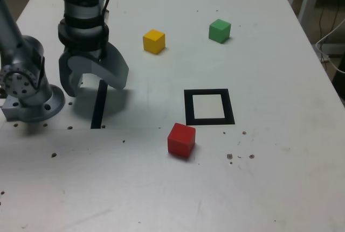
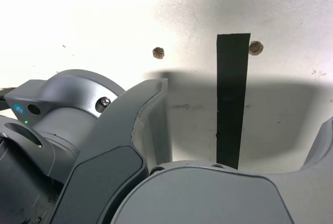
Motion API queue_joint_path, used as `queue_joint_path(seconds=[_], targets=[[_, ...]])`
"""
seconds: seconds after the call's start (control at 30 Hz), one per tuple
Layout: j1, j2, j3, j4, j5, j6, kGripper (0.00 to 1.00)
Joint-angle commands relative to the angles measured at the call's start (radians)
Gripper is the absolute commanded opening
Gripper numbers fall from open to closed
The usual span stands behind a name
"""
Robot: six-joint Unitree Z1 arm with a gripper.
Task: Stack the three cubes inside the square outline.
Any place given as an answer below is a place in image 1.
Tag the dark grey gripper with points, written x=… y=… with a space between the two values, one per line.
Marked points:
x=83 y=53

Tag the yellow cube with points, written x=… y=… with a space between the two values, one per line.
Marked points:
x=153 y=42

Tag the red cube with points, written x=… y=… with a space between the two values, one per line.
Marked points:
x=180 y=141

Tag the green cube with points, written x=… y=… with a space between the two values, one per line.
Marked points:
x=219 y=31

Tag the black tape square outline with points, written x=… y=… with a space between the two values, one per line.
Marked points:
x=188 y=108

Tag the black tape strip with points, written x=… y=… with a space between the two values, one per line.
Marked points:
x=98 y=108

